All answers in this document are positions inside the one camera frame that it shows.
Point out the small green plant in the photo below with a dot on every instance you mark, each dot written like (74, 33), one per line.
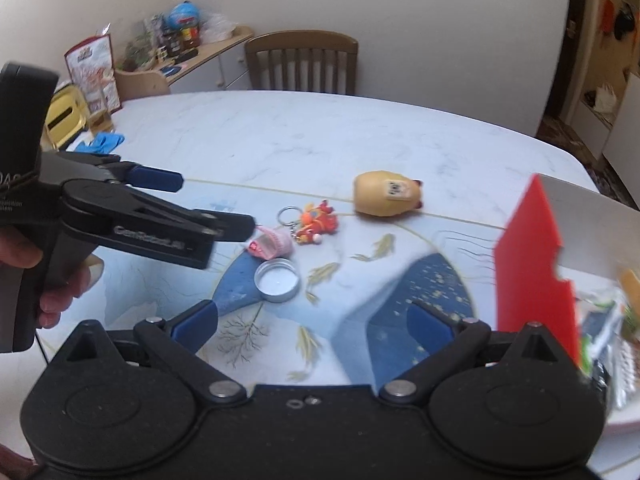
(137, 51)

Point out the red cardboard box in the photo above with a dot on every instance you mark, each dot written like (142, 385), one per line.
(535, 270)

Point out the round metal tin lid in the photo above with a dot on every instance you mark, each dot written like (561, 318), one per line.
(276, 280)

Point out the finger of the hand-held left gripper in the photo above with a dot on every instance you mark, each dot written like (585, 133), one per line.
(157, 179)
(170, 232)

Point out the wooden chair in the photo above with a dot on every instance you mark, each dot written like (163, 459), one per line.
(302, 62)

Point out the white bag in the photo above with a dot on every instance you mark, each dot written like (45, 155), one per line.
(606, 96)

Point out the person's left hand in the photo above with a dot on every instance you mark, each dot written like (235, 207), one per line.
(60, 305)

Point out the clear plastic bag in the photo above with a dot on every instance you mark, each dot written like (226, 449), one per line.
(217, 27)

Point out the white cabinet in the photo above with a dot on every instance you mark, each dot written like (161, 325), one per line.
(612, 125)

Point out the blue rubber gloves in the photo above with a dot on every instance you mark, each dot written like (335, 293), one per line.
(104, 142)

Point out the blue white green packet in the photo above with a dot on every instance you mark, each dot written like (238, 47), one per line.
(600, 327)

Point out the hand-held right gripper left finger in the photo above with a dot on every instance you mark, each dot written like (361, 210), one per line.
(195, 323)

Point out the wooden top side cabinet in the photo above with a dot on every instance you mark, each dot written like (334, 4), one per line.
(200, 67)

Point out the pink small pouch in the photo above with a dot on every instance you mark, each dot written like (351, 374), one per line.
(272, 242)

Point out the red printed carton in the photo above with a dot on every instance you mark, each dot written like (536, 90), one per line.
(95, 72)

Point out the yellow tissue box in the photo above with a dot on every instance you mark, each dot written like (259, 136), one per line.
(67, 115)

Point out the yellow hamster squishy toy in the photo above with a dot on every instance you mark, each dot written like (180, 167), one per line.
(382, 194)

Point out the dark jars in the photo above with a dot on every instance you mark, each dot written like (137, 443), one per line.
(180, 40)

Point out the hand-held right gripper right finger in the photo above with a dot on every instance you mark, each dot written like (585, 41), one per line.
(430, 326)

